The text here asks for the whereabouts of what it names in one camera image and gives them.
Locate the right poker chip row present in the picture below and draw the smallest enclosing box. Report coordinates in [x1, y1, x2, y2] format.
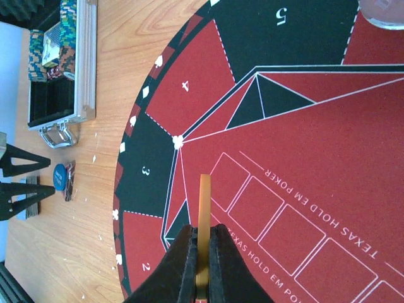
[59, 1, 77, 81]

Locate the blue small blind button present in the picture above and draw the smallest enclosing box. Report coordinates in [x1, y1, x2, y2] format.
[52, 163, 68, 191]

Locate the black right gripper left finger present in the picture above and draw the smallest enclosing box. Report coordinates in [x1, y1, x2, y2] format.
[125, 225, 198, 303]

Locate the round red black poker mat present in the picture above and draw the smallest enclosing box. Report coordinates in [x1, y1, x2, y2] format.
[113, 1, 403, 302]

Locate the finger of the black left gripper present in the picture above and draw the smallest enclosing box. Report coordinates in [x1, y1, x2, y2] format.
[1, 182, 56, 221]
[1, 144, 51, 177]

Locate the orange big blind button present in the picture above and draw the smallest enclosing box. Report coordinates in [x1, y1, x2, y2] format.
[196, 174, 211, 300]

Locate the aluminium poker chip case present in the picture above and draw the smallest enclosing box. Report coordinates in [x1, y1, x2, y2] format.
[0, 0, 98, 149]

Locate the grey card deck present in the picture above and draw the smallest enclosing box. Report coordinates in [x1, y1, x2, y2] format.
[15, 175, 42, 221]

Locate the left poker chip row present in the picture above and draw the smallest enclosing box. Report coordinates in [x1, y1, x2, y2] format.
[28, 29, 47, 82]

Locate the poker chip row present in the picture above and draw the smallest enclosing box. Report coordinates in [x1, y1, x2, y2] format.
[28, 29, 47, 82]
[59, 1, 77, 81]

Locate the clear dealer button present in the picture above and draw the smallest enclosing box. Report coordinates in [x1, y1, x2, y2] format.
[358, 0, 404, 30]

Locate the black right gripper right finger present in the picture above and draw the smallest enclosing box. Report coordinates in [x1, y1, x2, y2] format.
[208, 223, 274, 303]

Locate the boxed playing card deck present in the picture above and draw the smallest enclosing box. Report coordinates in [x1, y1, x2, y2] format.
[42, 22, 61, 68]

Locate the red dice row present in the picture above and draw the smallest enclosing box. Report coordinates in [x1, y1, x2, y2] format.
[47, 66, 62, 81]

